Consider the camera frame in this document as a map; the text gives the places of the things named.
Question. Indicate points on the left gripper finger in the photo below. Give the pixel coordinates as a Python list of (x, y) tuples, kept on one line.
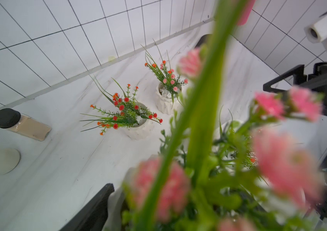
[(94, 214)]

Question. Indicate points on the pink wine glass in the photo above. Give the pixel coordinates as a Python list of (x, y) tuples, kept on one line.
[(246, 13)]

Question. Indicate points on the black lid spice jar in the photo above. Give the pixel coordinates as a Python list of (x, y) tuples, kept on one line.
[(24, 125)]

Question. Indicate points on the black metal glass rack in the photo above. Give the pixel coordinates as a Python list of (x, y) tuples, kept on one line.
[(203, 40)]

